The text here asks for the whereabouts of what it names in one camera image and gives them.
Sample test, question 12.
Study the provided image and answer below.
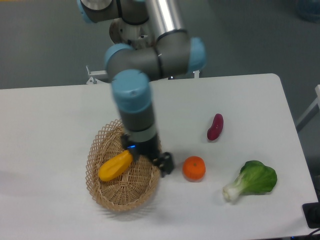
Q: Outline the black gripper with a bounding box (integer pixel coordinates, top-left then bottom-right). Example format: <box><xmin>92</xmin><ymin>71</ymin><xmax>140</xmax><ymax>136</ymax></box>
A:
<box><xmin>120</xmin><ymin>133</ymin><xmax>175</xmax><ymax>178</ymax></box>

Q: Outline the yellow mango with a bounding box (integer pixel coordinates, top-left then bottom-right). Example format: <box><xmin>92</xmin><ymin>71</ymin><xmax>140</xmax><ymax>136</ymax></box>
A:
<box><xmin>98</xmin><ymin>150</ymin><xmax>133</xmax><ymax>182</ymax></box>

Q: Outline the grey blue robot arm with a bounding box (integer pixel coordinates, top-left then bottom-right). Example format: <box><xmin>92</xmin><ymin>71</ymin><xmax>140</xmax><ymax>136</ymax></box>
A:
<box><xmin>77</xmin><ymin>0</ymin><xmax>207</xmax><ymax>182</ymax></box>

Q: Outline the woven wicker basket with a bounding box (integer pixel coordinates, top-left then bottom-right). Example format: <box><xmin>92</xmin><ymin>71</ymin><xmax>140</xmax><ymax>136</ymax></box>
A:
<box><xmin>85</xmin><ymin>119</ymin><xmax>161</xmax><ymax>212</ymax></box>

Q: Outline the orange tangerine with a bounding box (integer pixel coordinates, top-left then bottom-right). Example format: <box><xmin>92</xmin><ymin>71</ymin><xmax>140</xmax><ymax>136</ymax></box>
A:
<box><xmin>182</xmin><ymin>156</ymin><xmax>206</xmax><ymax>182</ymax></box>

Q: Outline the green bok choy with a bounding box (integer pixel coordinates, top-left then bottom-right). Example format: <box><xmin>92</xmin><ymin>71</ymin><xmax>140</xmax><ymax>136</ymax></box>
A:
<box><xmin>222</xmin><ymin>160</ymin><xmax>278</xmax><ymax>202</ymax></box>

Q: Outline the black device at table edge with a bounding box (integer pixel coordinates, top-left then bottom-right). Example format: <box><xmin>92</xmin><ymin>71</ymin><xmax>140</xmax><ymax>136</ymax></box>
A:
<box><xmin>302</xmin><ymin>202</ymin><xmax>320</xmax><ymax>229</ymax></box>

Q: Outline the white frame at right edge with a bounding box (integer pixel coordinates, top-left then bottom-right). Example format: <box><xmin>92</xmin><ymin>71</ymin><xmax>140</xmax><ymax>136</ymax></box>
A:
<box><xmin>295</xmin><ymin>84</ymin><xmax>320</xmax><ymax>133</ymax></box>

